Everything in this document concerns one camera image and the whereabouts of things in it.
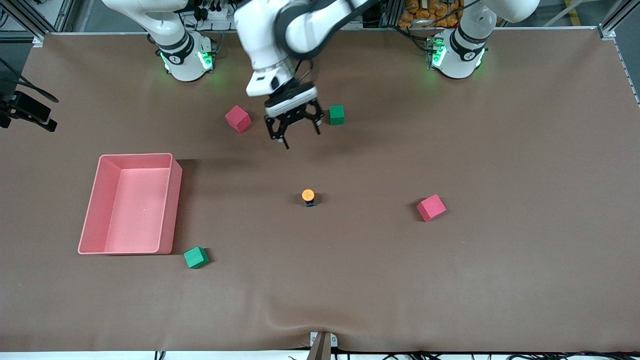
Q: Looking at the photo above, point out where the pink foam cube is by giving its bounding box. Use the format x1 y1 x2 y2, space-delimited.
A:
224 105 252 134
416 194 447 223

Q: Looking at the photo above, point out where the white power strip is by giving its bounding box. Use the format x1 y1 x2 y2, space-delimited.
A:
199 2 237 21

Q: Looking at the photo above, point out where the pink plastic bin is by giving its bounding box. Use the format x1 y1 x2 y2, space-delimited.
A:
78 153 183 256

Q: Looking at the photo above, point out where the orange packets pile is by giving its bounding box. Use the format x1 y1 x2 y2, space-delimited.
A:
398 0 462 29

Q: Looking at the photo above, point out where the brown table mat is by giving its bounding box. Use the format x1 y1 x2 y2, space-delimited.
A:
0 27 640 354

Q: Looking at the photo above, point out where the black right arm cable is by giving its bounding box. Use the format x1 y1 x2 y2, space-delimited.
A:
0 57 60 105

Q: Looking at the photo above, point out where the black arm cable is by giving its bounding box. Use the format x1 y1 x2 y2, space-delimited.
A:
0 57 60 105
293 59 315 86

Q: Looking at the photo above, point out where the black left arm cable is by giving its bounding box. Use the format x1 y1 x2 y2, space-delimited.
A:
293 59 315 86

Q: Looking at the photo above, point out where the aluminium frame profile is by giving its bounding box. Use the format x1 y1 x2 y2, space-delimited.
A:
597 0 640 40
9 0 76 42

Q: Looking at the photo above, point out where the metal table edge bracket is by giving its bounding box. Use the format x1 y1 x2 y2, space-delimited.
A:
307 331 339 360

